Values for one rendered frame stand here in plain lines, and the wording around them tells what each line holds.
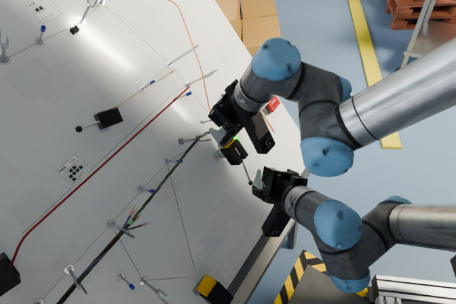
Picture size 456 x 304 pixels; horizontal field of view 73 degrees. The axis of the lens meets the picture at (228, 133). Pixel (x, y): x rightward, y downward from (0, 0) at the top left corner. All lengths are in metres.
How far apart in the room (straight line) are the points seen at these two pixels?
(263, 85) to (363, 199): 1.66
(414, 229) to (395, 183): 1.64
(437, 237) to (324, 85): 0.30
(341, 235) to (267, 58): 0.32
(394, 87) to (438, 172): 1.98
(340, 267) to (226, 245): 0.38
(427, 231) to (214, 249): 0.53
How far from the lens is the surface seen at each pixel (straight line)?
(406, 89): 0.45
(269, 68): 0.53
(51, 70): 0.76
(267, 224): 0.76
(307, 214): 0.61
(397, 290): 1.71
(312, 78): 0.57
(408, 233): 0.65
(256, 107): 0.61
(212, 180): 0.87
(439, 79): 0.45
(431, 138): 2.61
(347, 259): 0.64
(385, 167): 2.32
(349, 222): 0.58
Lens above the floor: 1.79
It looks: 47 degrees down
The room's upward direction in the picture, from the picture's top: 10 degrees counter-clockwise
